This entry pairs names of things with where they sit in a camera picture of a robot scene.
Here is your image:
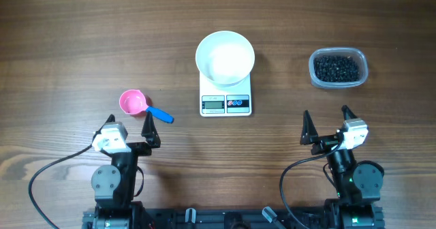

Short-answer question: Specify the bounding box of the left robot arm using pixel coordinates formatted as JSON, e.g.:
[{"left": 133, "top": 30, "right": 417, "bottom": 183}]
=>
[{"left": 82, "top": 112, "right": 161, "bottom": 229}]

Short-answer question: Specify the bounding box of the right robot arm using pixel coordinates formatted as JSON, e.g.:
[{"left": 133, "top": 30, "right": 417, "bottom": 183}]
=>
[{"left": 300, "top": 105, "right": 385, "bottom": 229}]

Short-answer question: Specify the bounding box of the pink scoop blue handle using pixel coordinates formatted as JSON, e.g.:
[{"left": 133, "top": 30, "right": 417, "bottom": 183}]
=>
[{"left": 119, "top": 89, "right": 174, "bottom": 123}]

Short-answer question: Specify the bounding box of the left black cable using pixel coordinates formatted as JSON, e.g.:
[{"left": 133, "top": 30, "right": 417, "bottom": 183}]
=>
[{"left": 28, "top": 143, "right": 95, "bottom": 229}]

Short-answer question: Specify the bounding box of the clear plastic container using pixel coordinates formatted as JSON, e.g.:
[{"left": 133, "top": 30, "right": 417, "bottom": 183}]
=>
[{"left": 309, "top": 47, "right": 369, "bottom": 89}]

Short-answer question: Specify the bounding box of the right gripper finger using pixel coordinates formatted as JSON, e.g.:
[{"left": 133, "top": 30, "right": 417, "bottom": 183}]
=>
[
  {"left": 300, "top": 110, "right": 319, "bottom": 145},
  {"left": 341, "top": 105, "right": 357, "bottom": 121}
]

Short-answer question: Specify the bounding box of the white bowl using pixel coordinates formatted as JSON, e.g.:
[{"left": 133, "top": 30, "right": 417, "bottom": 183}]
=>
[{"left": 195, "top": 31, "right": 255, "bottom": 87}]

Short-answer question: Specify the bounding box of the black beans pile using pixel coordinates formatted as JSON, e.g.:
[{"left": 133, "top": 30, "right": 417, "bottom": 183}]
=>
[{"left": 313, "top": 55, "right": 360, "bottom": 82}]

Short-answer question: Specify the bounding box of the white digital kitchen scale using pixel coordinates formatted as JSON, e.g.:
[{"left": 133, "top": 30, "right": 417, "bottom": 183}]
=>
[{"left": 199, "top": 74, "right": 252, "bottom": 117}]

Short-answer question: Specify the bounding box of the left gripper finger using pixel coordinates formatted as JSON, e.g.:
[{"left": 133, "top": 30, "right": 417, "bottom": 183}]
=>
[
  {"left": 95, "top": 114, "right": 115, "bottom": 135},
  {"left": 141, "top": 112, "right": 161, "bottom": 148}
]

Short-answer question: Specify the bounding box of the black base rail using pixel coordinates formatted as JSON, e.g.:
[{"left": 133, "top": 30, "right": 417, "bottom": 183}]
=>
[{"left": 82, "top": 207, "right": 386, "bottom": 229}]

